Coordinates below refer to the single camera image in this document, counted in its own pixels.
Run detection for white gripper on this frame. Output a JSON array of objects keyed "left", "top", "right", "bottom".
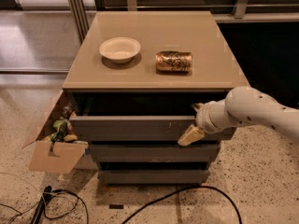
[{"left": 178, "top": 100, "right": 234, "bottom": 147}]

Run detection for grey top drawer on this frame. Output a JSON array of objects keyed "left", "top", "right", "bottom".
[{"left": 68, "top": 115, "right": 237, "bottom": 142}]

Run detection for grey drawer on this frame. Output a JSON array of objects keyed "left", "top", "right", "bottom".
[
  {"left": 101, "top": 170, "right": 209, "bottom": 185},
  {"left": 68, "top": 115, "right": 237, "bottom": 142},
  {"left": 89, "top": 144, "right": 220, "bottom": 162}
]

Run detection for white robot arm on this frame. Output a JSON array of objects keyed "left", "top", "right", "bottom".
[{"left": 178, "top": 87, "right": 299, "bottom": 146}]

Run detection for grey middle drawer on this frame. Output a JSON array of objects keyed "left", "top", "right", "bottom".
[{"left": 89, "top": 144, "right": 220, "bottom": 162}]

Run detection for grey drawer cabinet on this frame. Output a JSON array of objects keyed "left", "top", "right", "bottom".
[{"left": 63, "top": 11, "right": 248, "bottom": 173}]

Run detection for grey bottom drawer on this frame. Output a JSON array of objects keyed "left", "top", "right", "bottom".
[{"left": 101, "top": 170, "right": 209, "bottom": 185}]

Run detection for gold soda can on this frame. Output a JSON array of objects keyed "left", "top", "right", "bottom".
[{"left": 156, "top": 51, "right": 192, "bottom": 73}]

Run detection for white bowl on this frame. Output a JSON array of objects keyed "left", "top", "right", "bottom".
[{"left": 99, "top": 37, "right": 141, "bottom": 63}]

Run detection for black tape strip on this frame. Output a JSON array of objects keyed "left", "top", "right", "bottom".
[{"left": 109, "top": 204, "right": 123, "bottom": 209}]

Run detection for snack items in box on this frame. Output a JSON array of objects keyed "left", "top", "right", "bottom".
[{"left": 43, "top": 105, "right": 78, "bottom": 143}]

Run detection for cardboard box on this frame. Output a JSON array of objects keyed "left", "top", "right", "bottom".
[{"left": 22, "top": 91, "right": 88, "bottom": 174}]

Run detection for black rod on floor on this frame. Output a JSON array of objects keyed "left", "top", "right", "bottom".
[{"left": 30, "top": 186, "right": 52, "bottom": 224}]

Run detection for thick black floor cable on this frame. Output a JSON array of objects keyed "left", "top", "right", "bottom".
[{"left": 121, "top": 184, "right": 243, "bottom": 224}]

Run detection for thin black looped cable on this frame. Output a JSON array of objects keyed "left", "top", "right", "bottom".
[{"left": 42, "top": 188, "right": 90, "bottom": 224}]

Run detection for metal railing frame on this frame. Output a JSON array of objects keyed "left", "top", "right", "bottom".
[{"left": 69, "top": 0, "right": 299, "bottom": 37}]

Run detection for thin white cable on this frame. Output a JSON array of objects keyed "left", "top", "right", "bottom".
[{"left": 0, "top": 171, "right": 48, "bottom": 224}]

